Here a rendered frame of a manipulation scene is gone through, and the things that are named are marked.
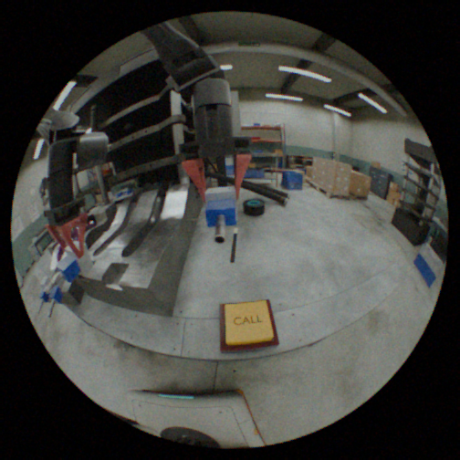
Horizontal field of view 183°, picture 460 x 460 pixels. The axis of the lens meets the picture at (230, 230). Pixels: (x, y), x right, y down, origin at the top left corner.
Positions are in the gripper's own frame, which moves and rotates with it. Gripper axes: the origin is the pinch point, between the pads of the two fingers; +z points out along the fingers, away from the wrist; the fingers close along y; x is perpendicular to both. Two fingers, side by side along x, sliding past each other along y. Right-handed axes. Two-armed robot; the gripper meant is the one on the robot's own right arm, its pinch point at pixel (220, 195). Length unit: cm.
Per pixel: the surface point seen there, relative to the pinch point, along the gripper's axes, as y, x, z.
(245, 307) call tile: -2.6, 13.0, 11.8
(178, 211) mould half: 11.7, -9.3, 5.5
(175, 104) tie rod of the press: 24, -59, -44
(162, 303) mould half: 9.9, 12.8, 11.4
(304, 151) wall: -372, -612, -41
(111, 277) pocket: 20.9, 11.1, 8.5
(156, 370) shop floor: 56, 25, 96
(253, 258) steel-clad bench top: -5.7, -0.7, 15.0
